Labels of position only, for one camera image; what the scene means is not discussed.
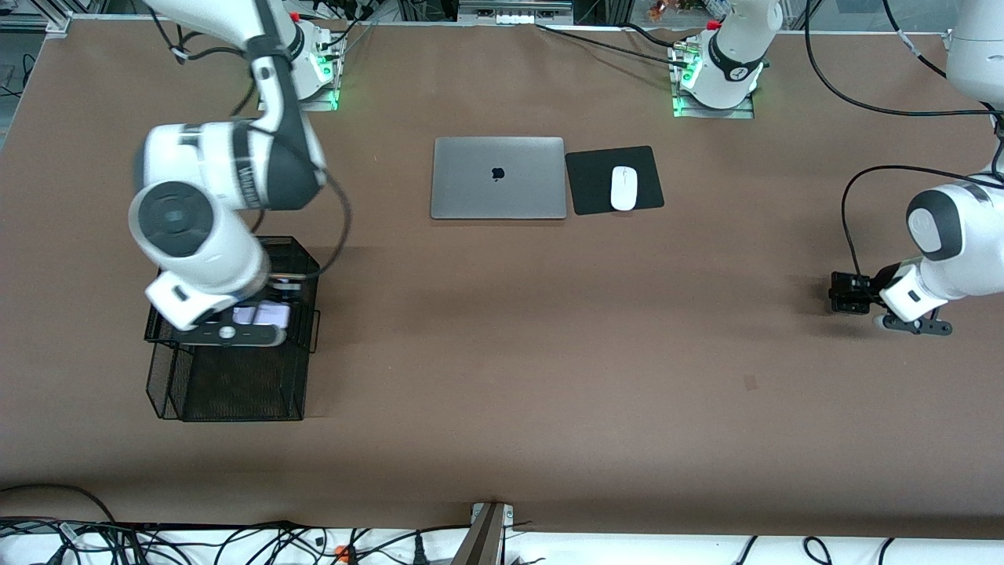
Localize lilac flip phone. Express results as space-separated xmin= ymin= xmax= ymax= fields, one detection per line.
xmin=232 ymin=301 xmax=292 ymax=327

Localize black flip phone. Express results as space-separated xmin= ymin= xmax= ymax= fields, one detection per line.
xmin=830 ymin=272 xmax=873 ymax=315

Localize silver closed laptop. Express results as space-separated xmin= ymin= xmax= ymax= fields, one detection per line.
xmin=430 ymin=137 xmax=568 ymax=221

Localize white computer mouse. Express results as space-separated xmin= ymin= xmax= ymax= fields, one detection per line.
xmin=610 ymin=166 xmax=638 ymax=212

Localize black mouse pad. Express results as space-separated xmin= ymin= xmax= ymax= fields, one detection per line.
xmin=565 ymin=145 xmax=666 ymax=217

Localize grey power strip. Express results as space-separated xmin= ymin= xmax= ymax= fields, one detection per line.
xmin=457 ymin=0 xmax=575 ymax=24

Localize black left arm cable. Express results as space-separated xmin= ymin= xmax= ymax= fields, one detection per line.
xmin=804 ymin=0 xmax=1004 ymax=275

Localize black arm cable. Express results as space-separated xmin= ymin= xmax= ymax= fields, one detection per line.
xmin=145 ymin=0 xmax=351 ymax=277
xmin=804 ymin=0 xmax=1004 ymax=275

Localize black wire mesh tray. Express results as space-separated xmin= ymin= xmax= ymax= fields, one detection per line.
xmin=144 ymin=235 xmax=322 ymax=423

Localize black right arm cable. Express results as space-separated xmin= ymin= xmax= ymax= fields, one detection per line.
xmin=145 ymin=0 xmax=351 ymax=277

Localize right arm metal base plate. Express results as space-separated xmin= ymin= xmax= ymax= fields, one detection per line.
xmin=302 ymin=78 xmax=340 ymax=112

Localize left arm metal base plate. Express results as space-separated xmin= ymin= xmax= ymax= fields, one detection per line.
xmin=673 ymin=86 xmax=755 ymax=120

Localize tangled black floor cables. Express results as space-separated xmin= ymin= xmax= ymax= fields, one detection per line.
xmin=0 ymin=518 xmax=471 ymax=565

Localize black looped floor cable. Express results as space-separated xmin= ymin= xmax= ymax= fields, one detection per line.
xmin=0 ymin=483 xmax=118 ymax=525

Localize metal camera post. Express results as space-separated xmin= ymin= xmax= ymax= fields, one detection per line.
xmin=453 ymin=502 xmax=515 ymax=565

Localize aluminium frame corner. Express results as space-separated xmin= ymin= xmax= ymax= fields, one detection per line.
xmin=0 ymin=11 xmax=73 ymax=34

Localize black table cable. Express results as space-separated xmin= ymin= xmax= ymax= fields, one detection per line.
xmin=536 ymin=24 xmax=691 ymax=65

